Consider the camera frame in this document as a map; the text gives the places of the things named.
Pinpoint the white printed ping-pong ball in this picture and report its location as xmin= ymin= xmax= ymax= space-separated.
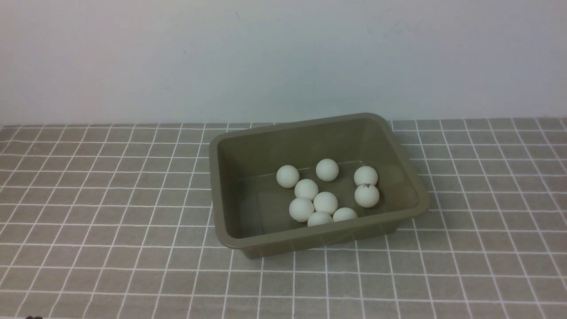
xmin=354 ymin=183 xmax=380 ymax=208
xmin=353 ymin=166 xmax=379 ymax=186
xmin=294 ymin=179 xmax=319 ymax=202
xmin=313 ymin=191 xmax=338 ymax=216

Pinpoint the olive green plastic bin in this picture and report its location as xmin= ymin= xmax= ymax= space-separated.
xmin=209 ymin=113 xmax=431 ymax=259

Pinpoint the grey checked tablecloth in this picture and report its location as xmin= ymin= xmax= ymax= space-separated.
xmin=0 ymin=118 xmax=567 ymax=319

